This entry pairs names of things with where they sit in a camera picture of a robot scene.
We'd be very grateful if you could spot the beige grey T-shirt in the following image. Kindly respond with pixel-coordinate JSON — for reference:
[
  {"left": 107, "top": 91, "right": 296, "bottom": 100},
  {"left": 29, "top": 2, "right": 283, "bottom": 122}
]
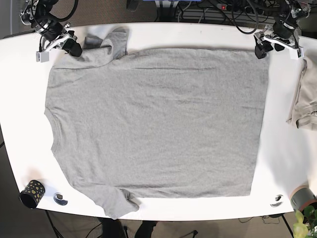
[{"left": 286, "top": 50, "right": 317, "bottom": 131}]

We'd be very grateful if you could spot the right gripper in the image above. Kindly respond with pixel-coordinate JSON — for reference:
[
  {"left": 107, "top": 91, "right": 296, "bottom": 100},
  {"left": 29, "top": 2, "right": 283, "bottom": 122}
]
[{"left": 36, "top": 30, "right": 82, "bottom": 62}]

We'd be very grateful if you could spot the black gold-dotted cup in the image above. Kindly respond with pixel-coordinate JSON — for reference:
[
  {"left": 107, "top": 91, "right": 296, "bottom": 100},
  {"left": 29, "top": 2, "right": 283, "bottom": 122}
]
[{"left": 19, "top": 180, "right": 46, "bottom": 209}]

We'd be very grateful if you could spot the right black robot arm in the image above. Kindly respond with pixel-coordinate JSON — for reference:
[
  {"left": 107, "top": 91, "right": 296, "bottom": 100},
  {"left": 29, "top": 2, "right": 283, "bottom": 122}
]
[{"left": 19, "top": 0, "right": 82, "bottom": 62}]

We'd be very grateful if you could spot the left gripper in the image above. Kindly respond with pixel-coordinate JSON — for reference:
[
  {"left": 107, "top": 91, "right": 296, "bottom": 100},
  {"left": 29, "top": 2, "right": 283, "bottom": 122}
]
[{"left": 254, "top": 28, "right": 304, "bottom": 60}]

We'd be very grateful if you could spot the medium grey T-shirt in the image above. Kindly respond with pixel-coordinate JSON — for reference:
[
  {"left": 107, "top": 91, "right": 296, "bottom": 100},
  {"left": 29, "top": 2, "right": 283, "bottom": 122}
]
[{"left": 45, "top": 31, "right": 269, "bottom": 219}]

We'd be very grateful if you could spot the grey plant pot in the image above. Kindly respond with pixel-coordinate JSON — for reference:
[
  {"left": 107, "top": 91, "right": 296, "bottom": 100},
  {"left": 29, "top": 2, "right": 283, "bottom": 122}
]
[{"left": 290, "top": 185, "right": 317, "bottom": 212}]

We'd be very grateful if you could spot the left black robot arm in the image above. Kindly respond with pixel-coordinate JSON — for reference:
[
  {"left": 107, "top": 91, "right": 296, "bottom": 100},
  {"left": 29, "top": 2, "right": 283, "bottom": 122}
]
[{"left": 232, "top": 0, "right": 313, "bottom": 60}]

